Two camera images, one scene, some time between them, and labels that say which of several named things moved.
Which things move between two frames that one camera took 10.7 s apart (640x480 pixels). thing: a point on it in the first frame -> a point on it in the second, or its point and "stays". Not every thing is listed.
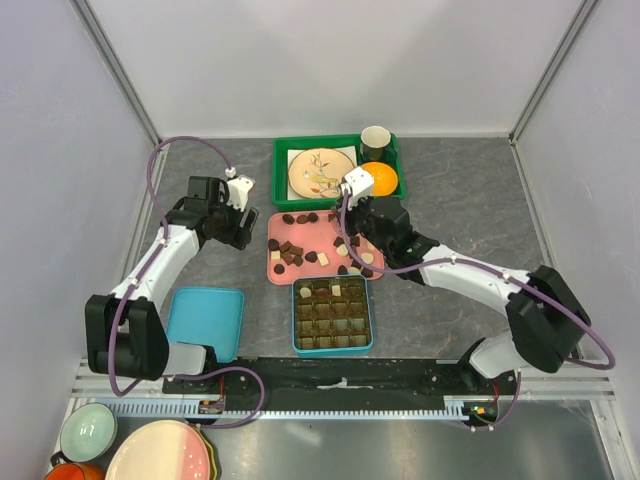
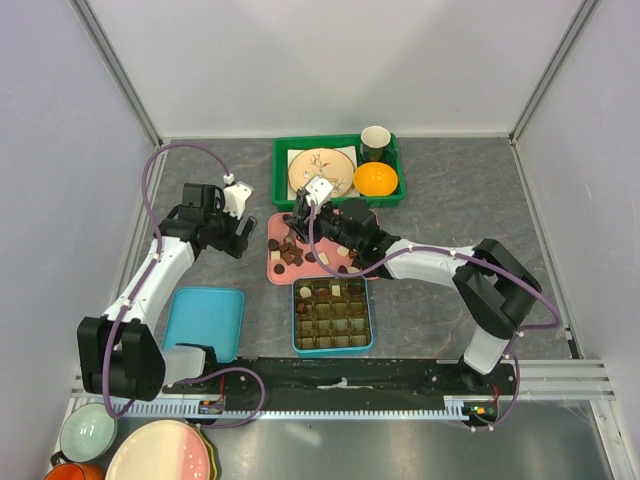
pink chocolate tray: [309, 247] stays
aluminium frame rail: [92, 26] stays
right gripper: [354, 208] -> [322, 210]
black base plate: [436, 377] stays
